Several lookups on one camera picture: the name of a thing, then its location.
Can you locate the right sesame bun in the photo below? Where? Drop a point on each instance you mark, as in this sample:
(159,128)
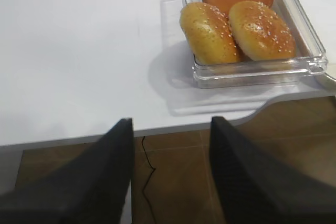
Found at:
(260,33)

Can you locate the clear plastic bun container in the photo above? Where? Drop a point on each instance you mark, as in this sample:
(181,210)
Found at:
(183,70)

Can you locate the sesame bun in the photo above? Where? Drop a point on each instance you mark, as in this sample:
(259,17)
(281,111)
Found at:
(260,33)
(208,34)

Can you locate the left sesame bun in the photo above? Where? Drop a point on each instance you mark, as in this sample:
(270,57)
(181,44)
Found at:
(208,34)

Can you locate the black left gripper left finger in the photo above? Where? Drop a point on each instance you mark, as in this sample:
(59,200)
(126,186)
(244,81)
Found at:
(92,188)

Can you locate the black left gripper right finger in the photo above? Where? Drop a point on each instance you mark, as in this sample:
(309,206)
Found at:
(254,187)

